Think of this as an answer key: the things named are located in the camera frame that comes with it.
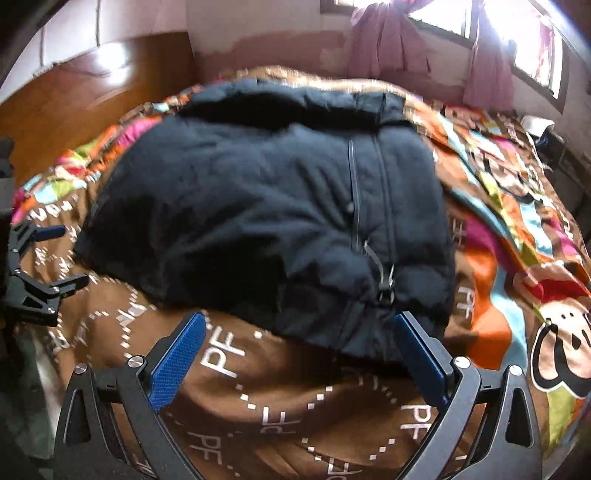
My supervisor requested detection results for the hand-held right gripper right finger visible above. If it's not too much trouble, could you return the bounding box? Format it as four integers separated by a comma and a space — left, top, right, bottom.
394, 311, 543, 480

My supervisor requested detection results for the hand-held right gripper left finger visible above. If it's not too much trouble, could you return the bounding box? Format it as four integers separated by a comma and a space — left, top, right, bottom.
54, 311, 207, 480

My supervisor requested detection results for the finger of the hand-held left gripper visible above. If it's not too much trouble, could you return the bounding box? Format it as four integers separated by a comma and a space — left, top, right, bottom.
8, 220, 68, 278
4, 272, 90, 328

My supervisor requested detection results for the dark navy padded jacket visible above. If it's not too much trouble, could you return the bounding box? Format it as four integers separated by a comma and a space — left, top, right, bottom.
74, 78, 458, 366

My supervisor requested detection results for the brown printed blanket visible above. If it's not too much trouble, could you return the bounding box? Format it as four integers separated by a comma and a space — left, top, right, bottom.
9, 65, 591, 480

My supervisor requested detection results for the wooden headboard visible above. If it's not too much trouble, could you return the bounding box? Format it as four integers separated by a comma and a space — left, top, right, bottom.
0, 32, 197, 185

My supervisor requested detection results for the cluttered desk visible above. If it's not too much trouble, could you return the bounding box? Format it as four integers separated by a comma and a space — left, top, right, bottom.
549, 133, 591, 186

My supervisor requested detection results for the white bag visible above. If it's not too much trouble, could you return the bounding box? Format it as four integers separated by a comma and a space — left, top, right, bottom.
524, 115, 555, 137

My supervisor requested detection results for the pink curtain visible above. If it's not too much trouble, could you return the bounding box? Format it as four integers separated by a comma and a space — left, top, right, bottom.
348, 0, 433, 80
462, 0, 516, 112

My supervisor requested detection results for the brown framed window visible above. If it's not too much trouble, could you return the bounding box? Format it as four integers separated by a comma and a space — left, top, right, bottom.
321, 0, 570, 114

